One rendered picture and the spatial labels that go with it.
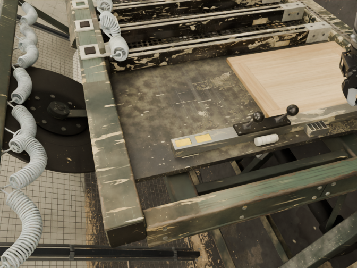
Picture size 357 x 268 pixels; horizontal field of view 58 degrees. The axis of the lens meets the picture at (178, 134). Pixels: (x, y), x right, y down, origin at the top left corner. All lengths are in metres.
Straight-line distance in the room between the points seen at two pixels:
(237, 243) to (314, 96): 1.99
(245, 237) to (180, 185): 2.06
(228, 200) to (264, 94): 0.55
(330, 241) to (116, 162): 1.11
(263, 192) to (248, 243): 2.09
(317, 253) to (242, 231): 1.42
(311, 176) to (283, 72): 0.59
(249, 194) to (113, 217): 0.38
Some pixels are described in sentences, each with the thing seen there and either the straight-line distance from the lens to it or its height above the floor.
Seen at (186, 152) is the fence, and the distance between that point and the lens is 1.06.
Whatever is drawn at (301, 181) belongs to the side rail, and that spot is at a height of 1.44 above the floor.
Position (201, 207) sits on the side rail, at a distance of 0.90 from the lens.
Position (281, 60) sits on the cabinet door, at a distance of 1.56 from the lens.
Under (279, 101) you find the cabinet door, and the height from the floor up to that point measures 1.30.
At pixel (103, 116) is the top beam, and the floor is 1.90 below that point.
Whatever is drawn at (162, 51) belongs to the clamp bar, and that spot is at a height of 1.63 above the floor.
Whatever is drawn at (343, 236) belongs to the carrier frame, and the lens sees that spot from 1.68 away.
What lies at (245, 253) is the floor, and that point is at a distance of 3.06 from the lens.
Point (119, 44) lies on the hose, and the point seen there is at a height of 1.87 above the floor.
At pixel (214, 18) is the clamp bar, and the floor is 1.35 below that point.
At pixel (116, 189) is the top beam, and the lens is 0.88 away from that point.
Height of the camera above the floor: 2.28
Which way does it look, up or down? 34 degrees down
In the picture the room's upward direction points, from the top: 74 degrees counter-clockwise
